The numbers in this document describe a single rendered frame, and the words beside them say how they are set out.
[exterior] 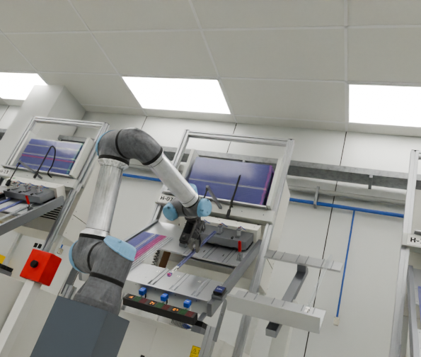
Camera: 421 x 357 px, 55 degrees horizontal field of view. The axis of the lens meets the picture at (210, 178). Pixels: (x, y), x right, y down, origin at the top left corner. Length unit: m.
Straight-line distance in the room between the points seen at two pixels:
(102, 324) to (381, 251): 2.92
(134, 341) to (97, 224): 0.87
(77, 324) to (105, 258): 0.21
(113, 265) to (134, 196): 3.27
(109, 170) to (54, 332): 0.57
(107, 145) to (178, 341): 1.04
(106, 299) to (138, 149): 0.51
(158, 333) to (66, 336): 0.90
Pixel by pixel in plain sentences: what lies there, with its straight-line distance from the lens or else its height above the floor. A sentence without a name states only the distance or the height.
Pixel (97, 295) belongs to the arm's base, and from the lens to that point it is 1.32.
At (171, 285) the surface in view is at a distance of 1.89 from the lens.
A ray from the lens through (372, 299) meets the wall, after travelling 3.70.
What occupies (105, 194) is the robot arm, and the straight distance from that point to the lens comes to 1.50.
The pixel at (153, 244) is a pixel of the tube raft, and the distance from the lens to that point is 2.26.
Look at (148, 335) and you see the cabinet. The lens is 2.17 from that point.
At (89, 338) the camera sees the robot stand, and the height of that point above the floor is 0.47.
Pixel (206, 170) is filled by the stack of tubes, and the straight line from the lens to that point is 2.55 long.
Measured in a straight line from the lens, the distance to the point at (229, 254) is 2.17.
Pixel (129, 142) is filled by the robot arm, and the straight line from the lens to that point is 1.46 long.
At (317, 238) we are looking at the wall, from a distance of 3.85.
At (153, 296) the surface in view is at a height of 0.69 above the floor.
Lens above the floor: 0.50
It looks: 24 degrees up
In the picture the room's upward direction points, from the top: 19 degrees clockwise
